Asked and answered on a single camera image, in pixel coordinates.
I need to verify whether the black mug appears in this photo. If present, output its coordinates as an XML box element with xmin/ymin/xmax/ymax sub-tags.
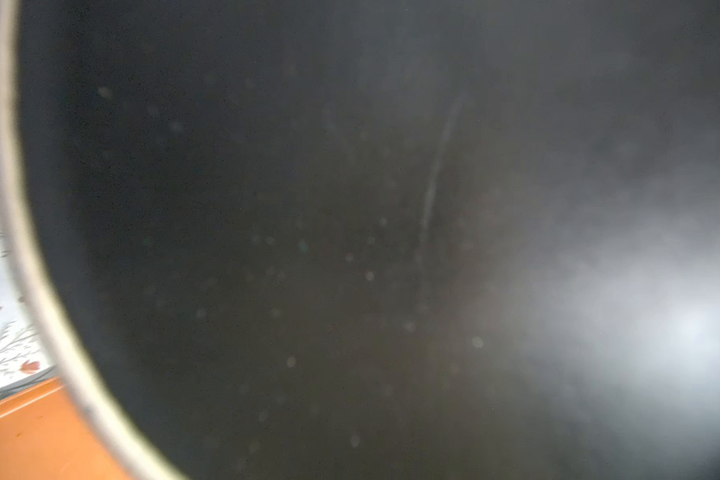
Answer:
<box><xmin>0</xmin><ymin>1</ymin><xmax>720</xmax><ymax>479</ymax></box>

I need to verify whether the orange wooden tray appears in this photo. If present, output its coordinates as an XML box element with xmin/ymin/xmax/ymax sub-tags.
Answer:
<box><xmin>0</xmin><ymin>378</ymin><xmax>129</xmax><ymax>479</ymax></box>

